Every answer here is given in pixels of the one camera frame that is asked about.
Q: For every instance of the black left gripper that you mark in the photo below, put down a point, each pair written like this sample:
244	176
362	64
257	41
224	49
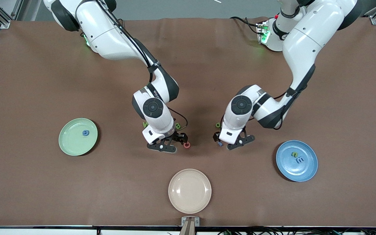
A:
216	136

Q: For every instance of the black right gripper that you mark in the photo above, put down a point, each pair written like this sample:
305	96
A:
177	136

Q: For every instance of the red round foam letter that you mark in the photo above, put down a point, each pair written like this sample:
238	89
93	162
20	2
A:
188	145

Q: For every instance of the blue foam letter m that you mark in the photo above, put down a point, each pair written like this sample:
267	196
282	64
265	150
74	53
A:
300	160

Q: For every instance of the blue round foam letter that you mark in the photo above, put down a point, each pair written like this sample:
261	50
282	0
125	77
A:
86	133

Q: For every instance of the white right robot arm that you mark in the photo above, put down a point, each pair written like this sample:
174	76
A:
109	39

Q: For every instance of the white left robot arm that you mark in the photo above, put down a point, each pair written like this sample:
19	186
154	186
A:
312	32

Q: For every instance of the beige plate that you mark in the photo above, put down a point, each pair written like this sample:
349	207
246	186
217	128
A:
189	191

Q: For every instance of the blue plate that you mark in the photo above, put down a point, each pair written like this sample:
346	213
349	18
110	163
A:
305	173

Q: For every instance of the green plate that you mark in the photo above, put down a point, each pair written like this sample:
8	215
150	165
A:
73	143

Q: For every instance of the brown table cover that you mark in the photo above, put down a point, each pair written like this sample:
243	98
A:
44	81

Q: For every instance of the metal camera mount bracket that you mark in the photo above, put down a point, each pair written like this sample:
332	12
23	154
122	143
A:
190	225

